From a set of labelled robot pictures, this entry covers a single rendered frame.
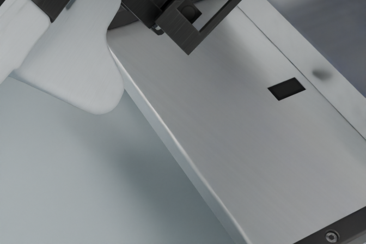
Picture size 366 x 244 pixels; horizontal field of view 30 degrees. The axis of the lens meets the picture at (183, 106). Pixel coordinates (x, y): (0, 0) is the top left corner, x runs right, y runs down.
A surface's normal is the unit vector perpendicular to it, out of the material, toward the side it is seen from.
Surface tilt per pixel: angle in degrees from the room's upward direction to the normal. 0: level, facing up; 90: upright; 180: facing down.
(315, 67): 90
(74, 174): 0
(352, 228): 0
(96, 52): 44
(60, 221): 0
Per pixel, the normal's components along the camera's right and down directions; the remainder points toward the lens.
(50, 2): 0.60, -0.12
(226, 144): 0.07, -0.67
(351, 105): -0.86, 0.33
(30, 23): 0.44, 0.12
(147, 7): 0.28, 0.29
